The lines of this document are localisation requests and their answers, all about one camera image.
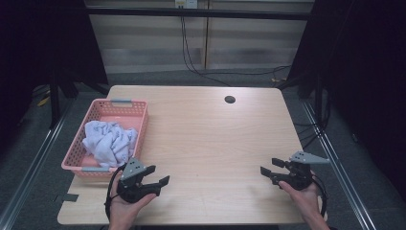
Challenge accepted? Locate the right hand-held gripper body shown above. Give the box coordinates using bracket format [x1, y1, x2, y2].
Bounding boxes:
[281, 150, 330, 192]

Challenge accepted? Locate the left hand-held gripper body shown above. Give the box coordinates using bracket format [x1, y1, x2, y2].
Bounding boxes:
[116, 156, 161, 204]

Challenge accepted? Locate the light blue towel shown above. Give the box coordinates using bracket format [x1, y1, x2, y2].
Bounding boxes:
[81, 120, 139, 169]

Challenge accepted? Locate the pink perforated plastic basket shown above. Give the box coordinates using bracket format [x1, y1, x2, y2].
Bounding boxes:
[60, 98, 149, 179]

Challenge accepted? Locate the person's left hand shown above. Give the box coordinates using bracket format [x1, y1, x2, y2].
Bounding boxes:
[108, 178, 157, 226]

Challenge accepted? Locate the person's right hand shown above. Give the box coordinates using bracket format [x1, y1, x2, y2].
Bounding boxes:
[278, 172, 322, 221]

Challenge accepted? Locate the black metal stand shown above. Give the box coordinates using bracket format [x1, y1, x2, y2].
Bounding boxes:
[48, 71, 62, 129]

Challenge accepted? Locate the black curtain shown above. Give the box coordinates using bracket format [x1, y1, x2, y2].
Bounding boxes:
[0, 0, 109, 154]
[285, 0, 406, 196]

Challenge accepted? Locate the black horizontal metal bar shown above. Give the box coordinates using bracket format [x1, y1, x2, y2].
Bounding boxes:
[85, 7, 312, 21]

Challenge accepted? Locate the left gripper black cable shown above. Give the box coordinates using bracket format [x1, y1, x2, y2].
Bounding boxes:
[104, 163, 127, 221]

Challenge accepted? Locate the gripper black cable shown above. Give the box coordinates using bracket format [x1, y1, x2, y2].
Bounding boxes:
[104, 163, 127, 221]
[310, 173, 329, 219]

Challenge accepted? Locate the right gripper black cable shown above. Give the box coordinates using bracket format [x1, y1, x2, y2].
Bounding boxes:
[310, 173, 329, 219]

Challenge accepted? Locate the silver floor rail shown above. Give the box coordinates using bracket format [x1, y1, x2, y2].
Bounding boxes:
[0, 99, 76, 230]
[301, 100, 379, 230]

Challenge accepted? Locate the black floor cable bundle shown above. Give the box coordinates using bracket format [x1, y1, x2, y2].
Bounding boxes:
[293, 95, 332, 150]

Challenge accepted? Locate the black hanging power cable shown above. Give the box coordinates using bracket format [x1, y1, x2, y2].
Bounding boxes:
[180, 15, 234, 87]

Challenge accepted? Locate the white wall outlet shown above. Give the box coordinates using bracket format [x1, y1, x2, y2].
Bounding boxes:
[174, 0, 199, 10]

